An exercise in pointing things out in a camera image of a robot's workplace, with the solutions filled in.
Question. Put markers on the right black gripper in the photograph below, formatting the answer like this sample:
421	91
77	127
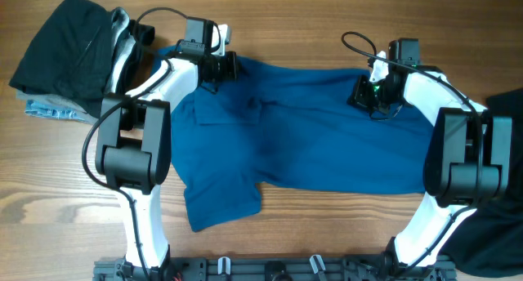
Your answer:
358	96

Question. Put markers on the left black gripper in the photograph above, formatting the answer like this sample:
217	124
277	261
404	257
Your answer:
231	73

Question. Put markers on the blue polo shirt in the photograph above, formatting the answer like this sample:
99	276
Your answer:
292	128

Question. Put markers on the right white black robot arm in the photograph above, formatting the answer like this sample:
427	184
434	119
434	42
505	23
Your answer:
467	161

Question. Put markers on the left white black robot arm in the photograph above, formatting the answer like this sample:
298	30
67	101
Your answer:
133	149

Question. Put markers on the black folded garment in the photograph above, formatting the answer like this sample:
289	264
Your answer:
75	28

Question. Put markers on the light blue folded garment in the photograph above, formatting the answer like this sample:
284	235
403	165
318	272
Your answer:
59	112

